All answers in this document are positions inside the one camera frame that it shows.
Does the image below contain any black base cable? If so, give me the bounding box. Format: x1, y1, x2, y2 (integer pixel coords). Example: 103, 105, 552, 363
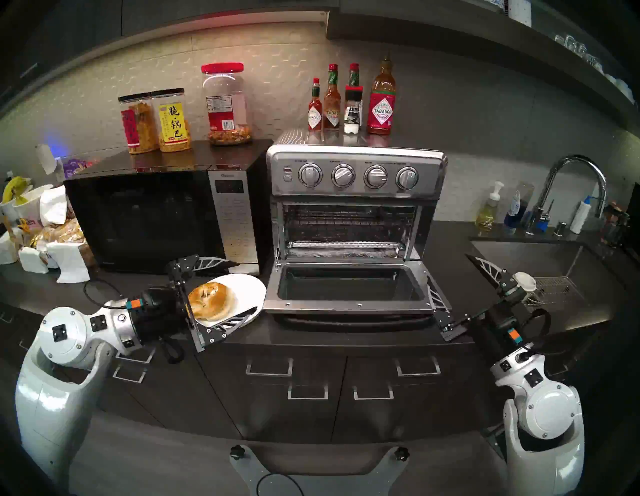
256, 472, 303, 496

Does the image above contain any large Tabasco sriracha bottle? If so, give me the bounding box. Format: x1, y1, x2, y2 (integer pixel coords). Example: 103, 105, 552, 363
367, 52, 397, 136

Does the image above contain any blue dish soap bottle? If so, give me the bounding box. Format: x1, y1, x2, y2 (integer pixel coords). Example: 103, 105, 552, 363
504, 190, 526, 233

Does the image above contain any wire oven rack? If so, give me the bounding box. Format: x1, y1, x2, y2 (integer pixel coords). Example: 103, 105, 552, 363
285, 202, 416, 251

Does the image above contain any wire sink grid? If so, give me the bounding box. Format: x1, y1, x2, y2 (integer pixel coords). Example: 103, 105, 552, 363
525, 276, 586, 308

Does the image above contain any chrome gooseneck faucet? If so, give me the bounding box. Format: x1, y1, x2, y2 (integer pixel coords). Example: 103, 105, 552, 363
525, 155, 609, 236

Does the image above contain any glass toaster oven door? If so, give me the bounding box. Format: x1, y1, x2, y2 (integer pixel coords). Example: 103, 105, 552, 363
263, 259, 453, 331

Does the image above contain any purple snack packet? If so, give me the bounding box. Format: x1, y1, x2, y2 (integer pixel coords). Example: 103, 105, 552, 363
62, 157, 96, 178

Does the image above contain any silver drawer pull handle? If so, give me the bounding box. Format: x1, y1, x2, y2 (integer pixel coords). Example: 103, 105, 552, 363
117, 346, 156, 365
353, 385, 395, 401
287, 384, 329, 401
395, 356, 442, 377
112, 365, 148, 384
245, 357, 294, 377

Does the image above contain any copper lidded jar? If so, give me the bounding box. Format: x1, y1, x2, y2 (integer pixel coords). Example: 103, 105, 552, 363
602, 201, 623, 246

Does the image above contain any paper coffee cup white lid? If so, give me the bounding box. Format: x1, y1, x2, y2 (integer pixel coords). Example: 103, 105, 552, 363
514, 271, 538, 301

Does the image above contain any large white paper bag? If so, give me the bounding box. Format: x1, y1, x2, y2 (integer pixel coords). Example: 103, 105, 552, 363
46, 241, 91, 284

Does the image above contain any black microwave oven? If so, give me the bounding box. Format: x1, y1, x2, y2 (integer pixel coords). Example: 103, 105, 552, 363
64, 140, 275, 277

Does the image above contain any white wall dispenser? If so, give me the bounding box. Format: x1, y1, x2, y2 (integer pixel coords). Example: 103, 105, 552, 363
35, 144, 58, 176

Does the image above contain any bagged bread loaf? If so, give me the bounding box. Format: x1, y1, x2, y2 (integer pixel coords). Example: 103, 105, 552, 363
30, 217, 96, 266

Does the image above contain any clear jar red lid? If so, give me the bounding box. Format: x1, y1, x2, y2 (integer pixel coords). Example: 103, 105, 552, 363
201, 62, 252, 146

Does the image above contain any stainless steel sink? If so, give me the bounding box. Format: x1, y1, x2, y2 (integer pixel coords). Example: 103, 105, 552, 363
467, 239, 626, 331

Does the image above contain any black countertop appliance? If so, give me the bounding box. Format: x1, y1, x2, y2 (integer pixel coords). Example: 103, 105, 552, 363
625, 182, 640, 266

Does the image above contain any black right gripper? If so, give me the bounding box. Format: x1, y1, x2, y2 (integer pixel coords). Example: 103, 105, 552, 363
426, 253, 532, 364

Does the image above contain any small Tabasco sauce bottle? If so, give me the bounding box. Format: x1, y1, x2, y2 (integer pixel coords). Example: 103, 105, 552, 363
307, 77, 323, 132

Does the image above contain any dark upper wall cabinet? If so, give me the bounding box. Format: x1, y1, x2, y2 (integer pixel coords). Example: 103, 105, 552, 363
0, 0, 341, 108

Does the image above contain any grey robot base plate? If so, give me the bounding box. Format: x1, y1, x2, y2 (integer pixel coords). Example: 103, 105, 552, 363
230, 445, 411, 496

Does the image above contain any yellow label snack jar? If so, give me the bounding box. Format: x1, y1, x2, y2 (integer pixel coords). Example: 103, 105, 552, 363
151, 88, 192, 153

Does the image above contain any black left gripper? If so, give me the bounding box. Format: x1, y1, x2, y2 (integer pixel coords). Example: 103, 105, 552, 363
127, 254, 259, 354

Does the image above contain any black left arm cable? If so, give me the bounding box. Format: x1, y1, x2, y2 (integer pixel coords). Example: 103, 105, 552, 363
160, 335, 186, 364

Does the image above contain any medium Tabasco sauce bottle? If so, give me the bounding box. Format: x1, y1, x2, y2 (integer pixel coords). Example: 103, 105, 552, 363
323, 63, 342, 132

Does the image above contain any white crumpled paper bag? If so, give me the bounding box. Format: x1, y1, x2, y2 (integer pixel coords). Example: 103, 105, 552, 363
39, 185, 68, 226

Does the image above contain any green neck Tabasco bottle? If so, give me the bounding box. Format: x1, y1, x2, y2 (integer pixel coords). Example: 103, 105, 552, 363
347, 63, 363, 126

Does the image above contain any stainless steel toaster oven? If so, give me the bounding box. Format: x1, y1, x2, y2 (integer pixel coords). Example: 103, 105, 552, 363
266, 129, 448, 266

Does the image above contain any foil covered oven tray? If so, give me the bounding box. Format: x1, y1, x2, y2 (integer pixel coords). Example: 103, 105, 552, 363
285, 248, 408, 261

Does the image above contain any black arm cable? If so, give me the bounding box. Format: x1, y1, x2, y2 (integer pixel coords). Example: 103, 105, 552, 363
522, 307, 552, 358
160, 335, 186, 364

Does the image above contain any red label snack jar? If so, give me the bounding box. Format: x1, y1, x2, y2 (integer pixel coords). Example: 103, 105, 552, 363
118, 93, 158, 155

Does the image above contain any dark crusted bagel half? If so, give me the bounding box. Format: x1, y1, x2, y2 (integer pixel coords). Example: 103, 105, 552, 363
187, 282, 237, 320

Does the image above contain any round white plate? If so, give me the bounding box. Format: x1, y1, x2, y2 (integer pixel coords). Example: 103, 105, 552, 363
197, 273, 267, 328

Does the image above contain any small white paper bag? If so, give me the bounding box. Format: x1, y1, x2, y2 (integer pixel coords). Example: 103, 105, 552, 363
0, 231, 21, 265
19, 246, 49, 274

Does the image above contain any yellow liquid soap dispenser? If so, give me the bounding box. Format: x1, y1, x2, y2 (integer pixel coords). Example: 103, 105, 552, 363
475, 181, 505, 232

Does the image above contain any dark open wall shelf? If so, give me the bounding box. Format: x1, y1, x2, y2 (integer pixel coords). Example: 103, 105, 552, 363
326, 0, 640, 131

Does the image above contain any white bottle blue cap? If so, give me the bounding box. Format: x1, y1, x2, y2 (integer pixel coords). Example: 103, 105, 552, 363
570, 195, 593, 235

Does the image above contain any dark lower cabinet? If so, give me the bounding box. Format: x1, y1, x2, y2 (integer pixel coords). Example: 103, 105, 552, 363
0, 295, 621, 446

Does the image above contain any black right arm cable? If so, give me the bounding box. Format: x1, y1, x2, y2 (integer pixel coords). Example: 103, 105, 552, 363
522, 307, 552, 358

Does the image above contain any silver oven control knob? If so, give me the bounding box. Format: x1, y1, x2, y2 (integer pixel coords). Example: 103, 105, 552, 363
362, 165, 388, 190
394, 166, 420, 192
298, 163, 324, 189
330, 164, 356, 189

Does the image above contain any yellow banana bunch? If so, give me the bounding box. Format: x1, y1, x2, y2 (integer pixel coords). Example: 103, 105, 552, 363
1, 176, 32, 205

